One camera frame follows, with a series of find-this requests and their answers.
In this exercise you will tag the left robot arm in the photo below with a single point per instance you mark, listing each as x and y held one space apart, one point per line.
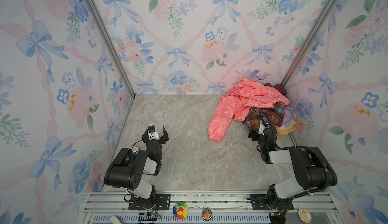
129 166

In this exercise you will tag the pink patterned cloth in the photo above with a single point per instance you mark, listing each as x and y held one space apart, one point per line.
236 104

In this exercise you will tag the rainbow flower toy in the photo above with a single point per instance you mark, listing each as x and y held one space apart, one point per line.
180 210

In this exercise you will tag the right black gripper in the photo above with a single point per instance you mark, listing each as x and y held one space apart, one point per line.
253 133

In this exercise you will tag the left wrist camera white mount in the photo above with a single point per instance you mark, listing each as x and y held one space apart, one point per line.
152 133

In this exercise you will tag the lavender cloth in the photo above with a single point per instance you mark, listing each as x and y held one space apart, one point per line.
289 116

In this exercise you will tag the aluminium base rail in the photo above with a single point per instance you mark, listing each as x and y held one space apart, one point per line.
228 207

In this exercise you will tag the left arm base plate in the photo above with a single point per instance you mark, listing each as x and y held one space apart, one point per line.
155 202

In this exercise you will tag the small oval badge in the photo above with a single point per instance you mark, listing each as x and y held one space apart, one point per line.
207 214

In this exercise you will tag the small card box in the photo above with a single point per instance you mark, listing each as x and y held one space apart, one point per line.
135 149

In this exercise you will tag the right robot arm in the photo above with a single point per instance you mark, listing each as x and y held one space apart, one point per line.
311 171

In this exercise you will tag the yellow cloth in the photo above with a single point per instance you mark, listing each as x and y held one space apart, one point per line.
281 131

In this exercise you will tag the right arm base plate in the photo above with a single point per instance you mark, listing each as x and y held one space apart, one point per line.
266 202

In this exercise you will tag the plaid flannel cloth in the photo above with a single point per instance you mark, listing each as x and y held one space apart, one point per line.
275 115

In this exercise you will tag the maroon cloth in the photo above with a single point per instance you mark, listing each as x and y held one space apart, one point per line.
280 88

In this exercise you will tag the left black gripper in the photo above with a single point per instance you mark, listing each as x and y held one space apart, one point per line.
163 136

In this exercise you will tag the white object at rail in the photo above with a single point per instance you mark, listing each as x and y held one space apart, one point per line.
115 220

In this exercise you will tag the round beige disc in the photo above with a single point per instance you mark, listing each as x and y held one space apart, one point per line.
305 216

